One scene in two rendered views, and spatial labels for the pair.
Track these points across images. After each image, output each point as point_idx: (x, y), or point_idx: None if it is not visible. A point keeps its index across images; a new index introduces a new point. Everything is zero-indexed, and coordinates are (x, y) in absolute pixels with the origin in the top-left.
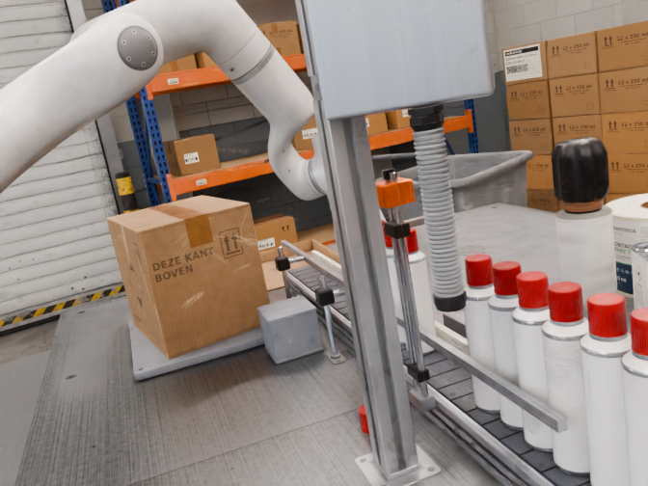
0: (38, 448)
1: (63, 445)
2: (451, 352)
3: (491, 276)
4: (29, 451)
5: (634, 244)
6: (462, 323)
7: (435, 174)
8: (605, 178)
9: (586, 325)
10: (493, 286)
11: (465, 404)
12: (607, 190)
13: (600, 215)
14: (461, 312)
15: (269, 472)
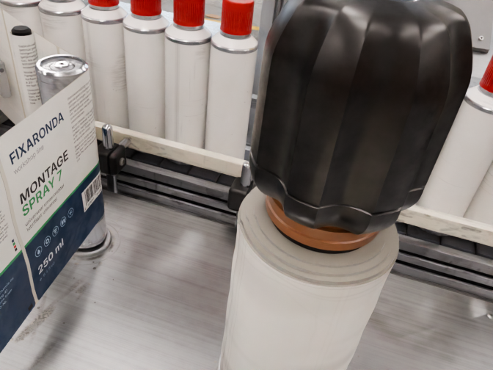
0: (475, 80)
1: (469, 86)
2: (253, 94)
3: (221, 20)
4: (473, 78)
5: (83, 64)
6: (434, 286)
7: None
8: (254, 122)
9: (85, 7)
10: (218, 33)
11: (246, 153)
12: (250, 166)
13: (247, 194)
14: (482, 318)
15: None
